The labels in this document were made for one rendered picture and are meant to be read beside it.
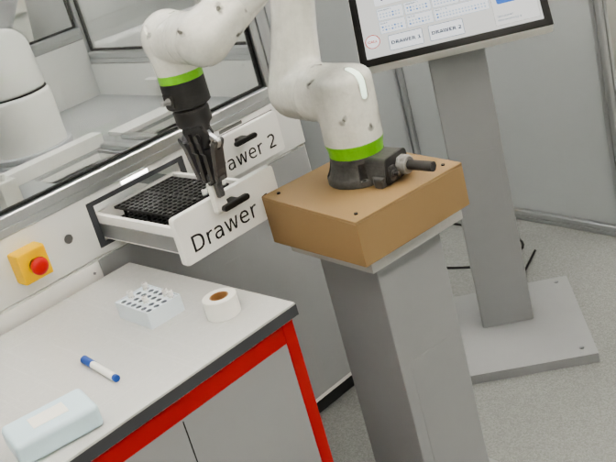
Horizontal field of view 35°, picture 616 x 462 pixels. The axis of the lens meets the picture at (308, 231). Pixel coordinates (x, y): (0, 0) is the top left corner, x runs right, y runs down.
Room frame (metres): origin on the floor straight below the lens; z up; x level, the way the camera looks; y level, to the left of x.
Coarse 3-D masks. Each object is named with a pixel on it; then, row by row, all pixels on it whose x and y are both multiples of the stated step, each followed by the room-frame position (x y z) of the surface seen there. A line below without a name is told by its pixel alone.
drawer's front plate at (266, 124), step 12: (252, 120) 2.46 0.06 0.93; (264, 120) 2.47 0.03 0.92; (276, 120) 2.50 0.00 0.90; (228, 132) 2.41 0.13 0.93; (240, 132) 2.42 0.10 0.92; (252, 132) 2.44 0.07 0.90; (264, 132) 2.46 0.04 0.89; (276, 132) 2.49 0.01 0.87; (228, 144) 2.39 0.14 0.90; (252, 144) 2.43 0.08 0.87; (264, 144) 2.46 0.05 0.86; (276, 144) 2.48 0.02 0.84; (228, 156) 2.38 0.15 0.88; (252, 156) 2.43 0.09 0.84; (264, 156) 2.45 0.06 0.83; (228, 168) 2.37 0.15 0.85; (240, 168) 2.40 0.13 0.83
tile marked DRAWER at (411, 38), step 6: (408, 30) 2.58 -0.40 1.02; (414, 30) 2.57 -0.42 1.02; (420, 30) 2.57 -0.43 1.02; (390, 36) 2.58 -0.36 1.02; (396, 36) 2.58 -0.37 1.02; (402, 36) 2.57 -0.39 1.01; (408, 36) 2.57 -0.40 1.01; (414, 36) 2.56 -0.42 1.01; (420, 36) 2.56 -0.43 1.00; (390, 42) 2.57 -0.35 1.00; (396, 42) 2.57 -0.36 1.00; (402, 42) 2.56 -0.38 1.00; (408, 42) 2.56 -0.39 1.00; (414, 42) 2.55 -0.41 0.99; (420, 42) 2.55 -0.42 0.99; (390, 48) 2.56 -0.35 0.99; (396, 48) 2.56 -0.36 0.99; (402, 48) 2.55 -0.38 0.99
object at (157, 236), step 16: (176, 176) 2.30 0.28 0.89; (192, 176) 2.24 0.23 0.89; (112, 208) 2.18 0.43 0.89; (112, 224) 2.10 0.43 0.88; (128, 224) 2.04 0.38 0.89; (144, 224) 1.99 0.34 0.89; (160, 224) 1.96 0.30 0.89; (128, 240) 2.06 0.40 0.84; (144, 240) 2.01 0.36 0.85; (160, 240) 1.95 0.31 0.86
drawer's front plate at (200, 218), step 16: (256, 176) 2.02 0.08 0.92; (272, 176) 2.05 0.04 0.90; (240, 192) 1.99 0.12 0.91; (256, 192) 2.01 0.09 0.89; (192, 208) 1.91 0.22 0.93; (208, 208) 1.93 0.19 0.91; (240, 208) 1.98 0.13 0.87; (256, 208) 2.00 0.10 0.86; (176, 224) 1.87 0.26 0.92; (192, 224) 1.90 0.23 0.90; (208, 224) 1.92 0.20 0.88; (224, 224) 1.94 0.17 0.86; (240, 224) 1.97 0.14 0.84; (256, 224) 2.00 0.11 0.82; (176, 240) 1.88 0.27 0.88; (224, 240) 1.94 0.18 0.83; (192, 256) 1.88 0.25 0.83
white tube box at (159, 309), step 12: (156, 288) 1.86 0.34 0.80; (120, 300) 1.85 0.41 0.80; (132, 300) 1.83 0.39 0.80; (156, 300) 1.80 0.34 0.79; (168, 300) 1.78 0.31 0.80; (180, 300) 1.79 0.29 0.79; (120, 312) 1.83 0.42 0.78; (132, 312) 1.79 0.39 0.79; (144, 312) 1.75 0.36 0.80; (156, 312) 1.75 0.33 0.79; (168, 312) 1.77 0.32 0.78; (180, 312) 1.78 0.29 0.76; (144, 324) 1.76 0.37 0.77; (156, 324) 1.75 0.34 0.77
